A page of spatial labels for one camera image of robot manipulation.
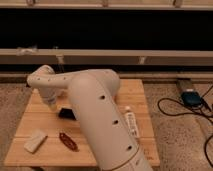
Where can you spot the white plastic bottle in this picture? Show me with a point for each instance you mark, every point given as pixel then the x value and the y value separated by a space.
pixel 131 122

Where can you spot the blue power adapter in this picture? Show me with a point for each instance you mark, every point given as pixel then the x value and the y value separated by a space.
pixel 191 99

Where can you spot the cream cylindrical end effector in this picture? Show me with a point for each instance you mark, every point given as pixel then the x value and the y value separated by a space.
pixel 49 97

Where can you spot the grey horizontal rail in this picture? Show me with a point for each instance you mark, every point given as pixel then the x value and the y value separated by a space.
pixel 106 57

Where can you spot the black eraser block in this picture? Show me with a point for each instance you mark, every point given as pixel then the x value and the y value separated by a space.
pixel 66 113

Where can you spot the dark red chili pepper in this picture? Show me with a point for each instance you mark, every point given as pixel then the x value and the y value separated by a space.
pixel 68 142

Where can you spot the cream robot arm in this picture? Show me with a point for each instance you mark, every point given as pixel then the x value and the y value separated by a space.
pixel 91 94

